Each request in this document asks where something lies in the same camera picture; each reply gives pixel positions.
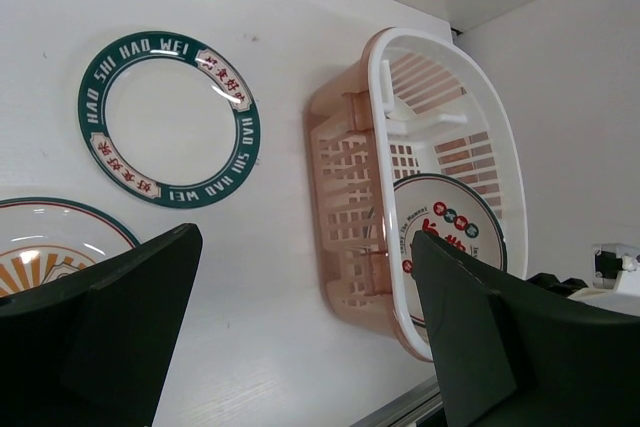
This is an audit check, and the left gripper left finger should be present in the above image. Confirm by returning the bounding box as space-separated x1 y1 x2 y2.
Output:
1 223 203 426

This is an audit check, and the green rimmed white plate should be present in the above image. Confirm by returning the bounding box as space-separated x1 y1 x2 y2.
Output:
77 31 261 209

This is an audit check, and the aluminium rail front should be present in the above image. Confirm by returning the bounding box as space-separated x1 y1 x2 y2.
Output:
352 376 443 427

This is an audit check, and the white and pink dish rack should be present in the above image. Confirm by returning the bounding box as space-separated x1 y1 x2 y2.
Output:
305 28 528 361

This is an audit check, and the plate with red characters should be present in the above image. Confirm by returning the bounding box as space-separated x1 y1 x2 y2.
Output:
394 173 507 329

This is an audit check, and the plate with orange sunburst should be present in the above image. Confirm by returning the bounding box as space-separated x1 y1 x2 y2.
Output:
1 197 140 297

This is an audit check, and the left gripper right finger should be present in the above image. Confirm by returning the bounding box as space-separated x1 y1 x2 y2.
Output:
412 231 639 426

